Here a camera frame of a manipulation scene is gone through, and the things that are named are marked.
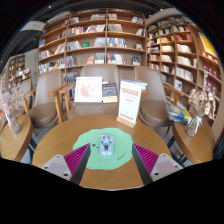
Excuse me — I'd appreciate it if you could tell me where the wide wooden bookshelf unit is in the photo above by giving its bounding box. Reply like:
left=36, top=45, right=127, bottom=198
left=37, top=8, right=148, bottom=84

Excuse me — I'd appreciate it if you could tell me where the round wooden side table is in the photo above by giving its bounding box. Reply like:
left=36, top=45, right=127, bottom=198
left=0, top=113, right=34, bottom=163
left=168, top=118, right=218, bottom=166

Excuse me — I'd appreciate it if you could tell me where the brown padded wooden armchair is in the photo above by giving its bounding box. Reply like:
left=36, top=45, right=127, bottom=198
left=23, top=68, right=68, bottom=129
left=58, top=63, right=124, bottom=119
left=133, top=65, right=186, bottom=129

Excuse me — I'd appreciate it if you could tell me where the glass vase with dried flowers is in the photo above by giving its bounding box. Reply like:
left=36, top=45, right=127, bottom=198
left=184, top=69, right=218, bottom=138

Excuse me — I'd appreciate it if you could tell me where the distant wooden bookshelf unit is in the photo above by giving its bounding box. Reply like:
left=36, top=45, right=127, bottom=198
left=7, top=54, right=32, bottom=84

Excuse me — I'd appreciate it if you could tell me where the green blob-shaped mouse pad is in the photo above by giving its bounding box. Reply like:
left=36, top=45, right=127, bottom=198
left=72, top=127, right=134, bottom=171

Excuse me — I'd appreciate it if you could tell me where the stack of colourful books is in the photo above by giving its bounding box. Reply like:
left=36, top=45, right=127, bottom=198
left=167, top=101, right=193, bottom=125

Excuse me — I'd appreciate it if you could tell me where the white framed picture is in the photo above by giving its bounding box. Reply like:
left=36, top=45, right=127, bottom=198
left=73, top=76, right=103, bottom=104

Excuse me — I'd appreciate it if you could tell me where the vase with pale dried branches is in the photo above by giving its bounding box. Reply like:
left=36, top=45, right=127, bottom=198
left=0, top=81, right=34, bottom=135

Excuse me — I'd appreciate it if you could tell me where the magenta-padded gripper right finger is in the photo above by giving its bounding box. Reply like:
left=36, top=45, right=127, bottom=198
left=130, top=143, right=184, bottom=186

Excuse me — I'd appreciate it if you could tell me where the white sign on wooden base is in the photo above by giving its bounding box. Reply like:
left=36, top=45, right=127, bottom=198
left=115, top=79, right=143, bottom=129

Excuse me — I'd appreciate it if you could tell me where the transparent blue computer mouse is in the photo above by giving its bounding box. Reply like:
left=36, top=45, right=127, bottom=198
left=98, top=134, right=115, bottom=158

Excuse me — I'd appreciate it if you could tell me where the dark cover book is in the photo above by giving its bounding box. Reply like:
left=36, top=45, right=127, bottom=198
left=101, top=82, right=119, bottom=104

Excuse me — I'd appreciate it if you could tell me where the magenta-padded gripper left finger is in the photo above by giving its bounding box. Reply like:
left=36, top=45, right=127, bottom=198
left=40, top=143, right=92, bottom=186

